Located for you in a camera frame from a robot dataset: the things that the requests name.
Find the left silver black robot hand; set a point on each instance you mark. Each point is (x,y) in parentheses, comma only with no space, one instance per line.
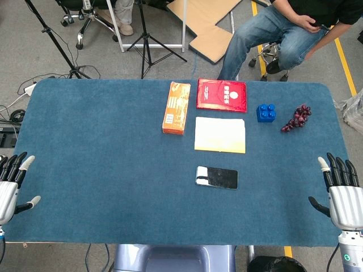
(7,195)

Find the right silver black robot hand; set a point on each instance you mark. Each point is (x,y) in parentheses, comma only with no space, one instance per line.
(347,204)

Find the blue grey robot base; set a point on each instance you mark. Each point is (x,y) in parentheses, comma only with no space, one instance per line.
(175,259)

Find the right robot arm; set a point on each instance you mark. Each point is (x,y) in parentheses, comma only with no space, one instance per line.
(351,252)

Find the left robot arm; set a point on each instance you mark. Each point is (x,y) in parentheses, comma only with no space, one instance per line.
(1,238)

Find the light blue smartphone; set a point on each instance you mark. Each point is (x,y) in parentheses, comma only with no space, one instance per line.
(221,177)

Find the black floor equipment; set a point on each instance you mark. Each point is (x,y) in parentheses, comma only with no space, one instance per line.
(8,137)

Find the clear plastic bag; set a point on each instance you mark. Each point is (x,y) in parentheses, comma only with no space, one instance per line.
(354,110)

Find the black bin with bag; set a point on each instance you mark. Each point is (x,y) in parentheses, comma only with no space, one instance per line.
(275,265)

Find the metal table leg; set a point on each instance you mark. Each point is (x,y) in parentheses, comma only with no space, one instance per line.
(251,252)

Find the white power strip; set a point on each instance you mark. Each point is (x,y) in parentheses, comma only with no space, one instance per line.
(29,89)

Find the blue toy building block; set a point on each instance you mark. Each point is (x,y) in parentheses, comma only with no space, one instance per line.
(266,114)

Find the white yellow paper envelope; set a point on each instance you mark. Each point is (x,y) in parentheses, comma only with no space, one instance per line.
(219,134)

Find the black tripod stand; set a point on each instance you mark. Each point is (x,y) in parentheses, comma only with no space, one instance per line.
(146,42)
(54,37)

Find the red certificate booklet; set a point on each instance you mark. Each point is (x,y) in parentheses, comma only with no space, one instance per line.
(221,96)

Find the chrome wheeled stool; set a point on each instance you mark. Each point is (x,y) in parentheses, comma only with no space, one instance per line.
(269,52)

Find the orange cardboard box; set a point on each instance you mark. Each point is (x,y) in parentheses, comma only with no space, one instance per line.
(175,107)

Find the black office chair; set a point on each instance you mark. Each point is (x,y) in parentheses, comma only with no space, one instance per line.
(90,20)

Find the person in black shirt jeans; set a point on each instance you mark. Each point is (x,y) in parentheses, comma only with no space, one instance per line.
(255,31)

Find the seated person in grey trousers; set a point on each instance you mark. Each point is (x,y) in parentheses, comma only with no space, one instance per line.
(123,17)

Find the brown cardboard sheet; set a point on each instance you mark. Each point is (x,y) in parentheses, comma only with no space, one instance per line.
(210,34)

